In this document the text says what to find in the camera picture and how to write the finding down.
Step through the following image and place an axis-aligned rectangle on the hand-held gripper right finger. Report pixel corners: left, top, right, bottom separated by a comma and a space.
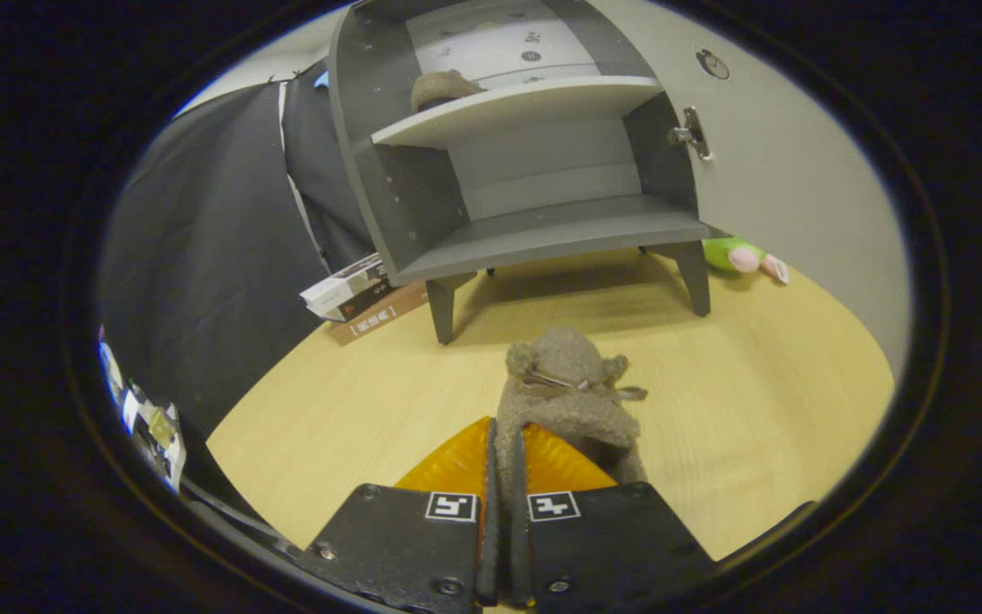
506, 422, 720, 614

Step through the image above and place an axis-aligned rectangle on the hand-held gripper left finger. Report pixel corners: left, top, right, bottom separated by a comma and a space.
305, 415, 500, 614

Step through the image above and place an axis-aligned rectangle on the brown fuzzy shoe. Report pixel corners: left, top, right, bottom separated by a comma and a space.
410, 70, 485, 113
495, 328, 650, 491

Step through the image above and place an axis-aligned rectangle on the grey shoe cabinet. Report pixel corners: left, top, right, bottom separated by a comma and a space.
326, 0, 713, 346

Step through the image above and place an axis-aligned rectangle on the metal door hinge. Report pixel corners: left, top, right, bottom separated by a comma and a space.
668, 107, 712, 161

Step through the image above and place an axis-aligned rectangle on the brown book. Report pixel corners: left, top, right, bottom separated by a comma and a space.
327, 281, 430, 347

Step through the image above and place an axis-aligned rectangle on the black book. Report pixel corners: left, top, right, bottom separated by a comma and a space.
321, 277, 394, 323

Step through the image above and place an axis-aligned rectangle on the cluttered white table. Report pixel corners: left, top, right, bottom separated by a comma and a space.
120, 384, 189, 494

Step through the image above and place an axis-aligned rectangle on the green and pink plush toy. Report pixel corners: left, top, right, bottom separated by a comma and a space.
702, 237, 790, 285

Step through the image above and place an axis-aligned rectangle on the black backdrop cloth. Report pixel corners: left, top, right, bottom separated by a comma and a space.
99, 60, 377, 436

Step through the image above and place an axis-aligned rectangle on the blue printed poster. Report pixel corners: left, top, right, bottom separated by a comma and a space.
99, 326, 127, 402

